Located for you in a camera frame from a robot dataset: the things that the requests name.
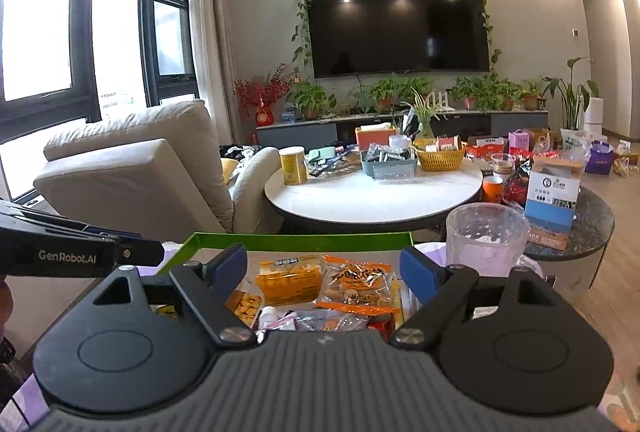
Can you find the yellow can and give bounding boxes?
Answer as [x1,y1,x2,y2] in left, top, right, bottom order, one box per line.
[278,146,307,186]

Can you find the orange tissue box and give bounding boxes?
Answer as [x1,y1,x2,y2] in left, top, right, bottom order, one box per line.
[355,124,396,148]

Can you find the grey storage tray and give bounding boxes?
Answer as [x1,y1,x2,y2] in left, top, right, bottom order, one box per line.
[360,147,418,180]

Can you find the blue and white carton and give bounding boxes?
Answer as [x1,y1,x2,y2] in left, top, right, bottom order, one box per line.
[524,157,583,249]

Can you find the small yellow cracker packet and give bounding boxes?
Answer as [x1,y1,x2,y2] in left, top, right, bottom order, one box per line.
[225,289,263,329]

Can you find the green cardboard box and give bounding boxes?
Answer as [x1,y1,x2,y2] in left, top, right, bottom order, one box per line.
[157,232,417,345]

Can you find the person's left forearm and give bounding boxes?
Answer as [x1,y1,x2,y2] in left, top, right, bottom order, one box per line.
[0,279,17,363]

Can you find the white round coffee table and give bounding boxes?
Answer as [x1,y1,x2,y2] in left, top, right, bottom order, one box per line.
[263,157,485,233]

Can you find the clear plastic lidded cup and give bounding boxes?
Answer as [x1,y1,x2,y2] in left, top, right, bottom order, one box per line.
[491,153,516,178]

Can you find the beige curtain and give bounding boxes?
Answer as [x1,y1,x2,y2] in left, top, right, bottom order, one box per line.
[187,0,236,148]

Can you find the yellow woven basket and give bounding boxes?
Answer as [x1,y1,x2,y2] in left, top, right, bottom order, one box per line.
[414,138,467,172]

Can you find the grey television cabinet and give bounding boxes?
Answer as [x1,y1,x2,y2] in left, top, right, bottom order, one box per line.
[256,109,549,148]

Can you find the black wall television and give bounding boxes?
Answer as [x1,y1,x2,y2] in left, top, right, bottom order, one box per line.
[305,0,491,79]

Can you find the leafy potted plant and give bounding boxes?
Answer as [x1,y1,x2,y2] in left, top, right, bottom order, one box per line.
[287,79,336,120]
[352,74,433,113]
[447,76,523,112]

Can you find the clear packet of brown snacks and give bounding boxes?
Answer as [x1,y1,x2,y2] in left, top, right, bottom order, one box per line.
[312,254,401,318]

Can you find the dark round side table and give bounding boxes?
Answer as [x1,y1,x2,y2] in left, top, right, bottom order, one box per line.
[522,184,616,285]

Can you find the red berry branches in vase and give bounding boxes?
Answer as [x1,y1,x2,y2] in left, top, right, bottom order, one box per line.
[232,64,296,128]

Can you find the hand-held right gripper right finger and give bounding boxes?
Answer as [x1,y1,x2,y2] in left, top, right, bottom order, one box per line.
[390,246,556,348]

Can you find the pink gift box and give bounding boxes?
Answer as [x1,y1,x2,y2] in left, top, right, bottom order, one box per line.
[507,129,535,153]

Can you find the white air purifier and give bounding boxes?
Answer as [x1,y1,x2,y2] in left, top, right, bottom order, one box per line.
[582,97,603,138]

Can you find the spider plant in glass vase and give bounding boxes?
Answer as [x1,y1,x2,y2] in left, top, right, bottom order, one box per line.
[400,87,451,140]

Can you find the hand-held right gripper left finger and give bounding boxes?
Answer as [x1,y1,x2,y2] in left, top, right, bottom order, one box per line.
[92,243,257,348]

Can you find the clear glass mug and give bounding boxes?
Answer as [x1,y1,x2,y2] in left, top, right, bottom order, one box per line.
[445,203,543,283]

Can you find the orange cup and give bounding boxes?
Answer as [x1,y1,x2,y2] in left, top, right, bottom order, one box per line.
[481,175,504,203]

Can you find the purple gift bag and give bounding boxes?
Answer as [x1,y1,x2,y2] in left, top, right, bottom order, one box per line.
[585,141,615,175]

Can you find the orange cracker packet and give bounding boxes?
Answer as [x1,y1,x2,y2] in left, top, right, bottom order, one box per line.
[255,254,326,308]

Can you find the large black-framed window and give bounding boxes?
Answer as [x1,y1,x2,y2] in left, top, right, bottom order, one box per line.
[0,0,101,143]

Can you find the beige sofa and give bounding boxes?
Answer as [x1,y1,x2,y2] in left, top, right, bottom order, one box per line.
[32,99,283,235]

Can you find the red foil bag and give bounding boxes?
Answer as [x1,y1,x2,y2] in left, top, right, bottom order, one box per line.
[502,157,533,208]

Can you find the tall broad-leaf plant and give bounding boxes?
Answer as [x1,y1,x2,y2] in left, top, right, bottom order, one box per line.
[542,57,598,133]

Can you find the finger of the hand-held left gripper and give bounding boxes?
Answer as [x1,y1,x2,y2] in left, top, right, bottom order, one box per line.
[119,237,166,267]

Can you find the narrow black-framed window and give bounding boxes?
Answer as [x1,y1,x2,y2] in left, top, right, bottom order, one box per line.
[140,0,196,108]

